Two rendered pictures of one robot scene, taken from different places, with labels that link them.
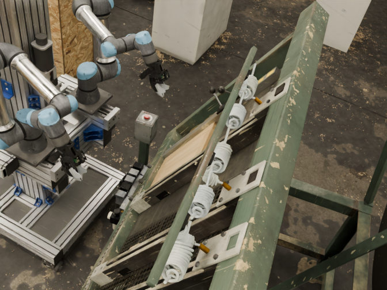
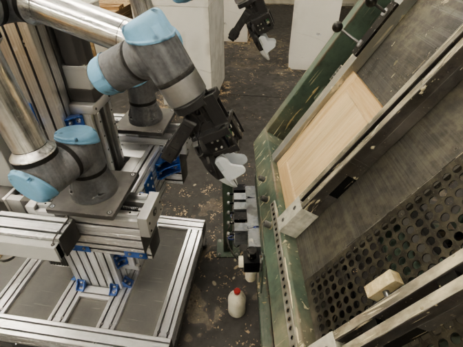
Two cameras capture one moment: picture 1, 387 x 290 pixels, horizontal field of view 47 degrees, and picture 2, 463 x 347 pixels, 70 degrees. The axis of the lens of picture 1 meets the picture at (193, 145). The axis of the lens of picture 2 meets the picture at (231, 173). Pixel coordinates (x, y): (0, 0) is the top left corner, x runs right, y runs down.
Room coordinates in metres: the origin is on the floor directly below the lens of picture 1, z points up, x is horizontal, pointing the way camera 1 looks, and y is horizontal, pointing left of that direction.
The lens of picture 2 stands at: (0.67, 0.57, 1.76)
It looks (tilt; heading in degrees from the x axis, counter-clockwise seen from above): 38 degrees down; 350
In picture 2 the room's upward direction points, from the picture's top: straight up
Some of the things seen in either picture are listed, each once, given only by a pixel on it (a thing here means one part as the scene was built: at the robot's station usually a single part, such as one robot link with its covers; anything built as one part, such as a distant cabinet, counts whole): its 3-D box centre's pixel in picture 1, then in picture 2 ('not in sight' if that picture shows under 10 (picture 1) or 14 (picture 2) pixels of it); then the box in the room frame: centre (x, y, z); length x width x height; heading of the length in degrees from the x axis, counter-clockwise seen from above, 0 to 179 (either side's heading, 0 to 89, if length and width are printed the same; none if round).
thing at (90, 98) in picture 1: (87, 90); (144, 108); (2.04, 0.71, 1.09); 0.15 x 0.15 x 0.10
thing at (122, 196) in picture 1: (126, 193); (242, 226); (1.63, 0.34, 0.69); 0.50 x 0.14 x 0.24; 170
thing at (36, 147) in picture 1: (31, 137); (91, 177); (1.57, 0.87, 1.09); 0.15 x 0.15 x 0.10
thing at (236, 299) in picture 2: not in sight; (236, 300); (1.63, 0.36, 0.10); 0.10 x 0.10 x 0.20
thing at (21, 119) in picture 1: (28, 122); (79, 149); (1.56, 0.87, 1.20); 0.13 x 0.12 x 0.14; 148
